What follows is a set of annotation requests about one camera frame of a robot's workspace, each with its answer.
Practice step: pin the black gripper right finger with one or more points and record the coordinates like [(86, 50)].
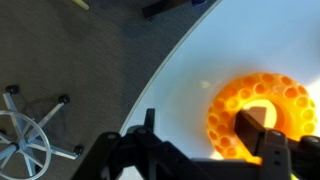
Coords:
[(250, 132)]

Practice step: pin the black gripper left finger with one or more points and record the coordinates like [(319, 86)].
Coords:
[(150, 119)]

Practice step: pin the office chair base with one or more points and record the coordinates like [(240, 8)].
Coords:
[(31, 141)]

